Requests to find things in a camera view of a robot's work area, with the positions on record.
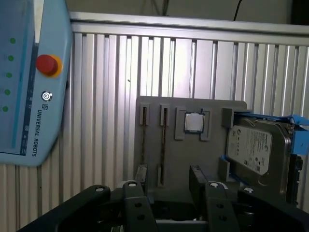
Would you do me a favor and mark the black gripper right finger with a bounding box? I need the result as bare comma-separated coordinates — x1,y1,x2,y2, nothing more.
189,165,309,232

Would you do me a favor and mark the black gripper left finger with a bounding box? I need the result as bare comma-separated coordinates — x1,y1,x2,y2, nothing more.
14,164,159,232

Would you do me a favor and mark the grey parts rack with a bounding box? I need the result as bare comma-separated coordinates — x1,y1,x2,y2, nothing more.
134,96,249,220

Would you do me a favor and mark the hard disk in blue carrier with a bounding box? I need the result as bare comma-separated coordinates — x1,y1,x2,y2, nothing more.
218,110,309,203

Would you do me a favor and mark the silver CPU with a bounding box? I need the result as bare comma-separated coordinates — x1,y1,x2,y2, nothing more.
184,111,206,133

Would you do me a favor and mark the pale blue teach pendant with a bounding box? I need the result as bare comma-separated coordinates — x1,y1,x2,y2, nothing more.
0,0,74,167

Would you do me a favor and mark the black background cable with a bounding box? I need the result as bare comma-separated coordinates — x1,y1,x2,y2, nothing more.
233,0,244,21

